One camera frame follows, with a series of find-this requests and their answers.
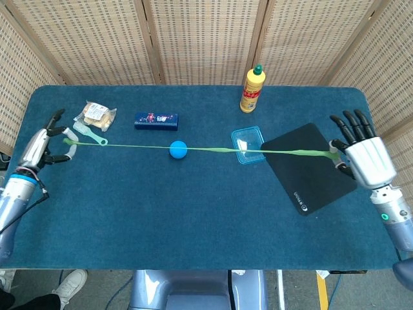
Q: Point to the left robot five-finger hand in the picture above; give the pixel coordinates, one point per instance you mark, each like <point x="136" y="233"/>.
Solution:
<point x="35" y="148"/>

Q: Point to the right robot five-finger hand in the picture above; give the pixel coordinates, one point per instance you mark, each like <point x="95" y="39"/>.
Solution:
<point x="371" y="161"/>

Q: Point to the green stretchy toy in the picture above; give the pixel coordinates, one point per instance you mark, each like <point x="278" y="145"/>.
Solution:
<point x="306" y="152"/>

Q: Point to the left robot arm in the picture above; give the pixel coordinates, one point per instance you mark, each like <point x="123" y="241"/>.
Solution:
<point x="16" y="197"/>

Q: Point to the light green plastic scoop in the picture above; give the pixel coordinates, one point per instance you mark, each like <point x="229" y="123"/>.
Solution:
<point x="88" y="133"/>

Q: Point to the black mouse pad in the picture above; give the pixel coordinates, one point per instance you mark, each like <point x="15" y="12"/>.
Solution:
<point x="306" y="181"/>

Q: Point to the clear bag of biscuits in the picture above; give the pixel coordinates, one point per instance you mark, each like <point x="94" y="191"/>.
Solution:
<point x="95" y="114"/>

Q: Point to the dark blue printed box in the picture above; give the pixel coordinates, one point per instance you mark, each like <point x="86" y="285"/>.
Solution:
<point x="156" y="122"/>

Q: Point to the clear blue plastic lid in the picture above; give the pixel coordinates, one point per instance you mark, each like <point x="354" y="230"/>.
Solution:
<point x="246" y="139"/>

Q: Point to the white sneaker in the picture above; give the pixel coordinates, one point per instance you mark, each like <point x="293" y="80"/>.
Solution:
<point x="71" y="285"/>
<point x="6" y="280"/>

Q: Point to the yellow bottle with green cap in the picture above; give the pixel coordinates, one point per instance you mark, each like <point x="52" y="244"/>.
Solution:
<point x="251" y="93"/>

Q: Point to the blue ball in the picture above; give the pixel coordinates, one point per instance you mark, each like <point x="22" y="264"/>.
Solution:
<point x="178" y="151"/>

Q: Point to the black trouser leg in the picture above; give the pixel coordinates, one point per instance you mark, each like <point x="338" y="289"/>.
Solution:
<point x="32" y="303"/>

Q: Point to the white table leg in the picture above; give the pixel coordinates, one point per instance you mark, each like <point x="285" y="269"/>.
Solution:
<point x="281" y="290"/>

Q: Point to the blue carpet table cover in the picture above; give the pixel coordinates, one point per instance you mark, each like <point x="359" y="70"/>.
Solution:
<point x="206" y="232"/>

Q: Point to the woven folding screen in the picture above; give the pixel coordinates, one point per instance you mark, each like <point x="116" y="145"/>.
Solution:
<point x="206" y="38"/>

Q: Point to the grey-blue robot torso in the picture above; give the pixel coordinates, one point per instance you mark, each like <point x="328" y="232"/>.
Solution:
<point x="193" y="290"/>

